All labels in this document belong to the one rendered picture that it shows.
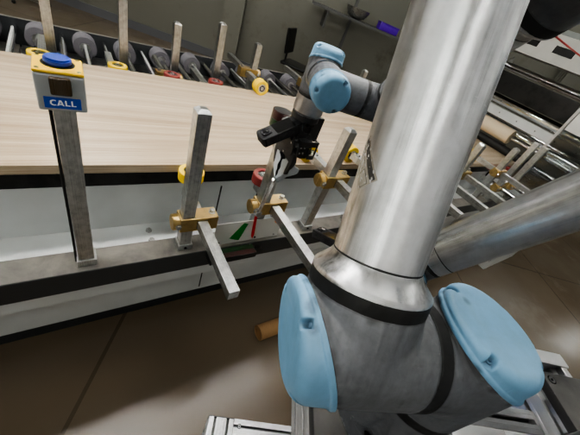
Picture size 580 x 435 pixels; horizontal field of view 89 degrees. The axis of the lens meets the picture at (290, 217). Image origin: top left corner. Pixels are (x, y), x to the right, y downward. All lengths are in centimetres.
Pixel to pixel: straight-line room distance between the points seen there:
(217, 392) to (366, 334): 132
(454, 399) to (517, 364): 6
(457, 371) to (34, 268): 94
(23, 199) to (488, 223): 111
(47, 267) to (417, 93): 93
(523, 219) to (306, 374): 38
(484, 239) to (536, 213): 7
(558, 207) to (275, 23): 539
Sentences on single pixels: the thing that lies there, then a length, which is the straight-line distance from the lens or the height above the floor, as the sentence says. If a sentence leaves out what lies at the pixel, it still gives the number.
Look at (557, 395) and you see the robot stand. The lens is 82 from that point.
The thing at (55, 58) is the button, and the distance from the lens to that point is 68.
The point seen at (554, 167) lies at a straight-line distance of 310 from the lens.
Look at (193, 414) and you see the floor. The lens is 152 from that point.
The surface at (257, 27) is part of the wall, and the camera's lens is 572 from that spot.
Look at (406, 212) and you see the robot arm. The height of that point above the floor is 135.
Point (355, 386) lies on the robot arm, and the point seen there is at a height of 123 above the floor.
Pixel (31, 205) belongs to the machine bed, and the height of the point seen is 74.
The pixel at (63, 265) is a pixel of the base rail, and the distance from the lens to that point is 99.
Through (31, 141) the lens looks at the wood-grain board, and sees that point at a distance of 109.
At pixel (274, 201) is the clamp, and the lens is 102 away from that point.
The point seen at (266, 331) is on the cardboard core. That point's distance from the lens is 163.
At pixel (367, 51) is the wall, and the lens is 585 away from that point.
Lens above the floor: 146
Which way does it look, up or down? 37 degrees down
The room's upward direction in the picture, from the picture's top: 24 degrees clockwise
